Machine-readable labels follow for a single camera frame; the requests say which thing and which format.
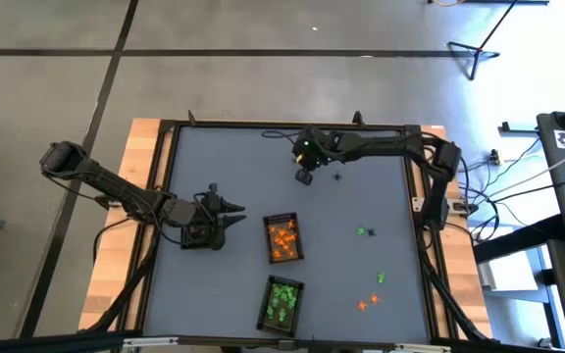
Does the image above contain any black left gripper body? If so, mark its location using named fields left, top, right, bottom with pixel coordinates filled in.
left=191, top=182, right=230, bottom=252

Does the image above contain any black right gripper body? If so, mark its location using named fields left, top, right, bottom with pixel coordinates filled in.
left=291, top=125, right=335, bottom=186

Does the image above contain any black slotted plastic basket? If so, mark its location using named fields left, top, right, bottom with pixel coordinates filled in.
left=180, top=223, right=216, bottom=251
left=255, top=274, right=306, bottom=339
left=262, top=211, right=306, bottom=266

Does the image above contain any grey table mat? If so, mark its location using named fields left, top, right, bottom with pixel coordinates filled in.
left=142, top=126, right=429, bottom=344

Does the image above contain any light wooden table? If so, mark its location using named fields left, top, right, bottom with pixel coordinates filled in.
left=77, top=117, right=493, bottom=342

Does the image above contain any black tripod stand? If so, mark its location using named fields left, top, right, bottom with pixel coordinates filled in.
left=446, top=0, right=520, bottom=82

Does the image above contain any black pole stand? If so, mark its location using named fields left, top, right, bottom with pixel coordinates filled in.
left=497, top=92, right=565, bottom=134

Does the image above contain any white box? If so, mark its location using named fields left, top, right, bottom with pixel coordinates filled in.
left=477, top=254, right=539, bottom=294

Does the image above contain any pale blue metal leg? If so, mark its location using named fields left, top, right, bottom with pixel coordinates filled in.
left=537, top=244, right=565, bottom=350

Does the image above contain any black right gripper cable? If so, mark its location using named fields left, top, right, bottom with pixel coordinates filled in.
left=261, top=128, right=303, bottom=144

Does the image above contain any black metal table frame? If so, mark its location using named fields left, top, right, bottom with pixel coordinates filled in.
left=118, top=119, right=460, bottom=344

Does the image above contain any black diagonal frame strut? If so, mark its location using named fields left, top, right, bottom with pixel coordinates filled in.
left=85, top=239, right=159, bottom=334
left=419, top=234, right=492, bottom=343

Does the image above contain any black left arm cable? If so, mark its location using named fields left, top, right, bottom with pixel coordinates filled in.
left=92, top=215, right=134, bottom=266

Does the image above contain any silver rail bracket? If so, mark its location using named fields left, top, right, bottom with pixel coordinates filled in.
left=393, top=343, right=453, bottom=353
left=123, top=336, right=180, bottom=349

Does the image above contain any black camera mount rail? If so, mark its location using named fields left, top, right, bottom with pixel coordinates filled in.
left=0, top=330, right=565, bottom=353

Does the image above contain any white floor cable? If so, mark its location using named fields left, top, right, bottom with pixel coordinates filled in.
left=487, top=145, right=565, bottom=201

